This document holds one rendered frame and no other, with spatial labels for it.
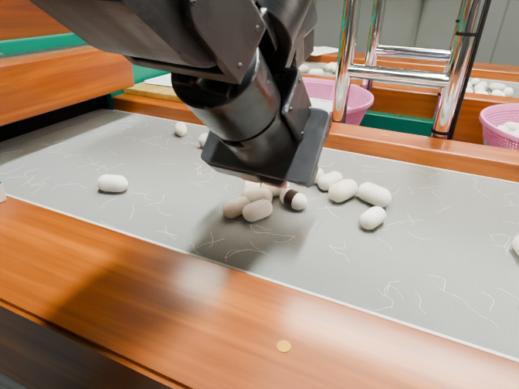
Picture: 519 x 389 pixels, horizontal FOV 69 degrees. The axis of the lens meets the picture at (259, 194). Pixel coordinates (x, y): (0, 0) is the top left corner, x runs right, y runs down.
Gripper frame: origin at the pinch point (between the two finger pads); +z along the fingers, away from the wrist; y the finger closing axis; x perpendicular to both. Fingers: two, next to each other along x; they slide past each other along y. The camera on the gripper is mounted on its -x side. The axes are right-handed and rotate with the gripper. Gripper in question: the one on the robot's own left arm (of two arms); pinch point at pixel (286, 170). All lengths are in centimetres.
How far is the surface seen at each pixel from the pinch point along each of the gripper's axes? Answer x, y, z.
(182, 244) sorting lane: 10.6, 5.4, -6.4
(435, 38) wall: -137, -7, 162
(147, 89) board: -13.7, 35.3, 15.2
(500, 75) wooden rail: -56, -27, 64
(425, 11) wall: -146, 1, 153
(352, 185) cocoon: -0.9, -6.5, 3.5
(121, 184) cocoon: 6.6, 16.6, -3.7
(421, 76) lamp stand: -20.6, -10.3, 12.5
